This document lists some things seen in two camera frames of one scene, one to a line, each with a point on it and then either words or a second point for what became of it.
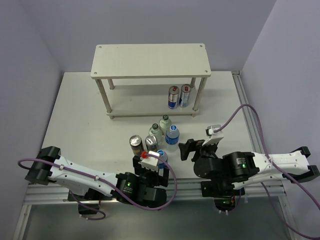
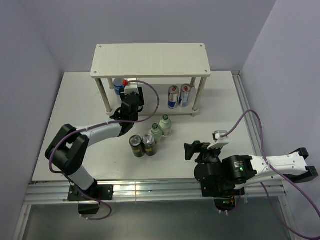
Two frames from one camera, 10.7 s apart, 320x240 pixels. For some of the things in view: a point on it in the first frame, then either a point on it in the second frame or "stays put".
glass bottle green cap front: (154, 131) stays put
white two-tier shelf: (149, 61) stays put
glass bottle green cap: (164, 124) stays put
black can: (136, 145) stays put
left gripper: (159, 179) to (141, 101)
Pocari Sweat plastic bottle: (172, 140) to (118, 83)
